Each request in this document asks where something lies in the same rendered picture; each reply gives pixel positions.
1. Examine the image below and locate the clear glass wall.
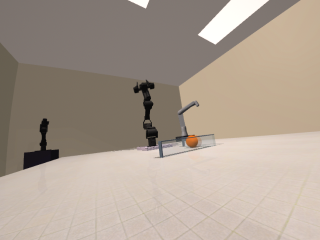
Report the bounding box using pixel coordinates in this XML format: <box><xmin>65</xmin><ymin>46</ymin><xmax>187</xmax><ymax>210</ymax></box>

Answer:
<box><xmin>161</xmin><ymin>135</ymin><xmax>216</xmax><ymax>157</ymax></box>

